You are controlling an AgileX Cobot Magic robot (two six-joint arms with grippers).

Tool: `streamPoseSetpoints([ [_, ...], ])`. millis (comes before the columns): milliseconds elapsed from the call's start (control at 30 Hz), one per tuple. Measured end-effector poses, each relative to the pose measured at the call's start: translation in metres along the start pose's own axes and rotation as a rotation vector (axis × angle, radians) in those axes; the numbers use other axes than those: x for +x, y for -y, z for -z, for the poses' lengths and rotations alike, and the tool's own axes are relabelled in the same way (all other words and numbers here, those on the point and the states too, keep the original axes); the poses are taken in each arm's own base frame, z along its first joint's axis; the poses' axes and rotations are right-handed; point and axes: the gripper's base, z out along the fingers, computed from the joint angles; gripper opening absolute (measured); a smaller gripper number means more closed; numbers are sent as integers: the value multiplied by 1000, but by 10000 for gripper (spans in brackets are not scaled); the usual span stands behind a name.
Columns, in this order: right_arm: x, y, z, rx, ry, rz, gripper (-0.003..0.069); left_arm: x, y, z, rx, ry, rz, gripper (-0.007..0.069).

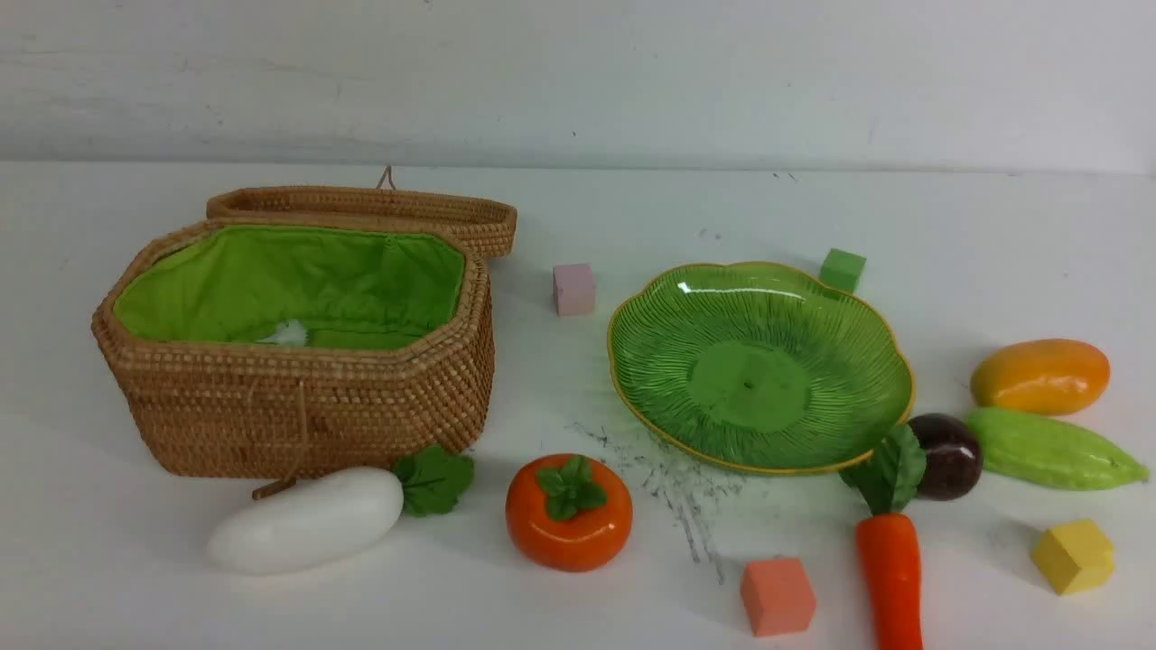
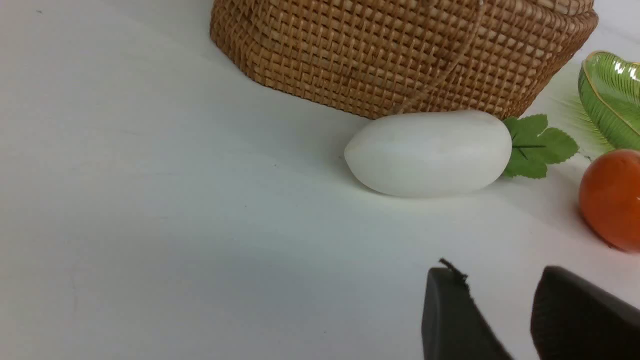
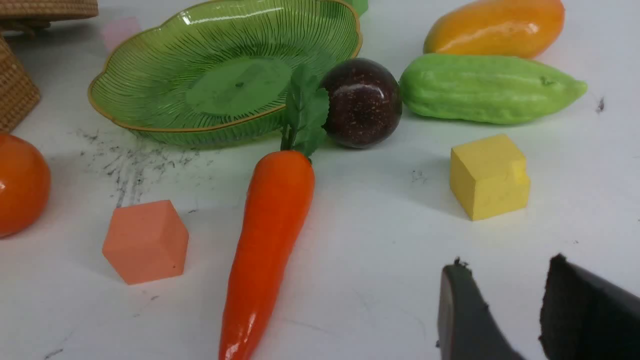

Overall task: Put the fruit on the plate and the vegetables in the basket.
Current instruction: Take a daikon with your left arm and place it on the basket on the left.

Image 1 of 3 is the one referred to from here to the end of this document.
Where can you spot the salmon orange foam cube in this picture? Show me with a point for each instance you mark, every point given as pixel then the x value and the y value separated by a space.
pixel 778 597

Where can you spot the green glass leaf plate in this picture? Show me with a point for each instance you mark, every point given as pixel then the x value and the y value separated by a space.
pixel 759 367

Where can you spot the woven rattan basket lid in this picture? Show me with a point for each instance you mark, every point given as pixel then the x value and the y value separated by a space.
pixel 486 226

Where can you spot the orange yellow toy mango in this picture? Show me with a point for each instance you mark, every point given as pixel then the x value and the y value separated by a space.
pixel 1049 377

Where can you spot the yellow foam cube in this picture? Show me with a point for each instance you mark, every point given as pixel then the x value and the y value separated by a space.
pixel 1074 557

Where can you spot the green foam cube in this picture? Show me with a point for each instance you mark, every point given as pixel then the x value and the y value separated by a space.
pixel 842 270

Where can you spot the woven rattan basket green lining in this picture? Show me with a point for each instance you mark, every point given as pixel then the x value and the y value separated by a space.
pixel 290 348

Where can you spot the orange toy persimmon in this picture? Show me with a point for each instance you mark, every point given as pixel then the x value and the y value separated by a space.
pixel 568 512

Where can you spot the white toy radish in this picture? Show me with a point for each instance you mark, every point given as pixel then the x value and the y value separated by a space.
pixel 333 517

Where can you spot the pink foam cube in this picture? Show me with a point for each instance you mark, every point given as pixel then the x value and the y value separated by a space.
pixel 574 290

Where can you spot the green toy bitter gourd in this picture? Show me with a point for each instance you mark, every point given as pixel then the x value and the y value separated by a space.
pixel 1051 453

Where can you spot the orange toy carrot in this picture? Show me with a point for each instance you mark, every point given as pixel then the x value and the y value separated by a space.
pixel 887 542

